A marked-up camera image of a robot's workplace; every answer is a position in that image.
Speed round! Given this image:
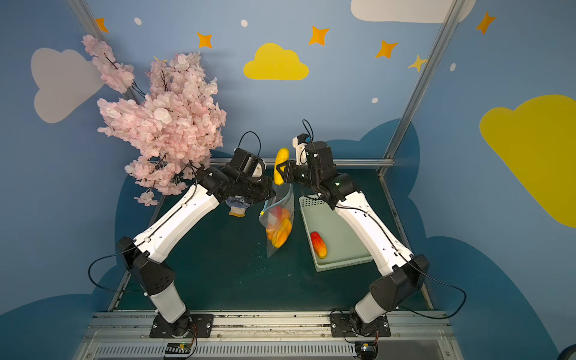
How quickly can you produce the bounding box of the clear zip-top bag blue zipper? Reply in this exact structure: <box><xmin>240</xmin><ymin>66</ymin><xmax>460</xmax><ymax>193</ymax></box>
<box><xmin>259</xmin><ymin>184</ymin><xmax>295</xmax><ymax>258</ymax></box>

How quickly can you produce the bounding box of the red orange mango top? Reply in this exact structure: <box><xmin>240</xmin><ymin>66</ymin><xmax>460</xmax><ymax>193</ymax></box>
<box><xmin>269</xmin><ymin>205</ymin><xmax>292</xmax><ymax>222</ymax></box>

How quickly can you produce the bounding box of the aluminium frame left post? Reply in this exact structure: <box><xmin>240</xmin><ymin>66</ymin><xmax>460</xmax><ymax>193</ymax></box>
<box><xmin>67</xmin><ymin>0</ymin><xmax>140</xmax><ymax>102</ymax></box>

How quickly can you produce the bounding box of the pink cherry blossom tree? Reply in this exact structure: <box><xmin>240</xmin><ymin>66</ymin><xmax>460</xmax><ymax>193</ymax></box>
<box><xmin>97</xmin><ymin>52</ymin><xmax>227</xmax><ymax>206</ymax></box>

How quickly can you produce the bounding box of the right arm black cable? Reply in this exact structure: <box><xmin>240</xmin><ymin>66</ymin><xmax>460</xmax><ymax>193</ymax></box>
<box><xmin>400</xmin><ymin>265</ymin><xmax>467</xmax><ymax>320</ymax></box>

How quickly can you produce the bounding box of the aluminium frame back bar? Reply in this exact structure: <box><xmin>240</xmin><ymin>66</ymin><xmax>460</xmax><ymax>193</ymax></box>
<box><xmin>211</xmin><ymin>157</ymin><xmax>395</xmax><ymax>168</ymax></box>

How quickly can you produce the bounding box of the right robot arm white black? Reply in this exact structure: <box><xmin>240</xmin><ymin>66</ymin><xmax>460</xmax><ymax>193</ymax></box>
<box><xmin>274</xmin><ymin>142</ymin><xmax>429</xmax><ymax>327</ymax></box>

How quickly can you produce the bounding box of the aluminium frame right post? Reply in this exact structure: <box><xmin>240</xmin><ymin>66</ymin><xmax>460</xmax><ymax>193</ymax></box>
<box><xmin>378</xmin><ymin>0</ymin><xmax>467</xmax><ymax>179</ymax></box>

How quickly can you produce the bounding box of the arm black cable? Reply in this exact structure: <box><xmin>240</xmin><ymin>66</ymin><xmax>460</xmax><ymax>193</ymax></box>
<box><xmin>87</xmin><ymin>249</ymin><xmax>136</xmax><ymax>293</ymax></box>
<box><xmin>400</xmin><ymin>265</ymin><xmax>467</xmax><ymax>320</ymax></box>

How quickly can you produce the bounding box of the controller board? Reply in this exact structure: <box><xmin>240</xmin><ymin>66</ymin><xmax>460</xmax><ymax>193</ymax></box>
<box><xmin>355</xmin><ymin>342</ymin><xmax>378</xmax><ymax>360</ymax></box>
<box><xmin>163</xmin><ymin>343</ymin><xmax>192</xmax><ymax>359</ymax></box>

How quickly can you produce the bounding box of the right controller board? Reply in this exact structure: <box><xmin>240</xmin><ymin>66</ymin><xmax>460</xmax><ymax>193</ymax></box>
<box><xmin>355</xmin><ymin>342</ymin><xmax>378</xmax><ymax>360</ymax></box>

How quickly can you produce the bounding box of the large orange mango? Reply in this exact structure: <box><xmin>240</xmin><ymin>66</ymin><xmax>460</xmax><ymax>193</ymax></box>
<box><xmin>266</xmin><ymin>217</ymin><xmax>293</xmax><ymax>248</ymax></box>

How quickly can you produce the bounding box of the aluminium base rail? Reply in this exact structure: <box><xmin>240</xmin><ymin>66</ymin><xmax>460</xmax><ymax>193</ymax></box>
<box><xmin>74</xmin><ymin>311</ymin><xmax>464</xmax><ymax>359</ymax></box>

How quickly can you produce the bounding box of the left controller board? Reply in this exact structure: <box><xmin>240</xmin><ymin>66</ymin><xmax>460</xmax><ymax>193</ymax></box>
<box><xmin>163</xmin><ymin>343</ymin><xmax>192</xmax><ymax>359</ymax></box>

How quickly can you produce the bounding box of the pale green perforated plastic basket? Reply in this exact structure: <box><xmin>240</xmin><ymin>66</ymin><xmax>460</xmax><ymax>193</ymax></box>
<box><xmin>298</xmin><ymin>195</ymin><xmax>373</xmax><ymax>272</ymax></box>

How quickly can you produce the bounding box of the red yellow mango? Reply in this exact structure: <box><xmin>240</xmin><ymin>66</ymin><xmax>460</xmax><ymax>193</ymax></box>
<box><xmin>310</xmin><ymin>232</ymin><xmax>328</xmax><ymax>259</ymax></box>

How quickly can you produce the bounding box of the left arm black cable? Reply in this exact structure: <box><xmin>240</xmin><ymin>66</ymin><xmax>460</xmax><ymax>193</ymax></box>
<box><xmin>87</xmin><ymin>249</ymin><xmax>136</xmax><ymax>293</ymax></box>

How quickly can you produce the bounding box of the blue dotted work glove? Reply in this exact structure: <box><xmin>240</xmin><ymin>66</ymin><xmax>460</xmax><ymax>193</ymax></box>
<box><xmin>225</xmin><ymin>196</ymin><xmax>251</xmax><ymax>218</ymax></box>

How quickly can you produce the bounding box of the aluminium frame post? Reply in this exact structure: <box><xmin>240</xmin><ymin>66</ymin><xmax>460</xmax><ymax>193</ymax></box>
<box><xmin>378</xmin><ymin>0</ymin><xmax>467</xmax><ymax>179</ymax></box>
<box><xmin>67</xmin><ymin>0</ymin><xmax>140</xmax><ymax>102</ymax></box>

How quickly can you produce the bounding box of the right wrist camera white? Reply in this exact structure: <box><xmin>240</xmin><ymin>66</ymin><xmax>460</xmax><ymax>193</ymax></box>
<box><xmin>292</xmin><ymin>133</ymin><xmax>311</xmax><ymax>166</ymax></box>

